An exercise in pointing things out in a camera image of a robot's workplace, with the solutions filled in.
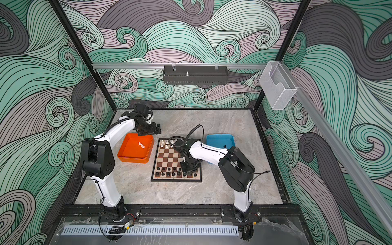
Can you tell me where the aluminium rail back wall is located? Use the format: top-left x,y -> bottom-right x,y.
92,62 -> 266,70

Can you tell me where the white slotted cable duct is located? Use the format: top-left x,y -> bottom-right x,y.
61,225 -> 239,236

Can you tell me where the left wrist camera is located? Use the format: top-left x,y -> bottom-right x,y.
133,104 -> 153,120

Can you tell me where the clear plastic wall holder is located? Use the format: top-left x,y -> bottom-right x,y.
259,61 -> 298,111

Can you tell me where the aluminium rail wall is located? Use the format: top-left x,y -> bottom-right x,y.
92,62 -> 266,70
280,64 -> 392,235

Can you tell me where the black perforated wall tray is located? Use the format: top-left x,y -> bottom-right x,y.
162,65 -> 229,85

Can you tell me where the blue plastic tray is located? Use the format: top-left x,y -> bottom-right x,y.
206,134 -> 235,149

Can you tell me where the orange plastic tray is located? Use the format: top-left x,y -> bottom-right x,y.
117,133 -> 154,164

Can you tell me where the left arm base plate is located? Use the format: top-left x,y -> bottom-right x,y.
100,205 -> 141,223

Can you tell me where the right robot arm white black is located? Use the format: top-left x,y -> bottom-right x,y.
168,124 -> 255,214

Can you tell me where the folding chess board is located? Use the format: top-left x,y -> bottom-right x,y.
151,138 -> 202,183

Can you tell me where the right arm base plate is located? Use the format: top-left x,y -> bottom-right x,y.
220,204 -> 261,223

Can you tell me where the aluminium rail right wall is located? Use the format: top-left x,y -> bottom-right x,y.
280,64 -> 392,235

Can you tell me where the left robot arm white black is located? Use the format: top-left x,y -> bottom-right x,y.
80,104 -> 161,221

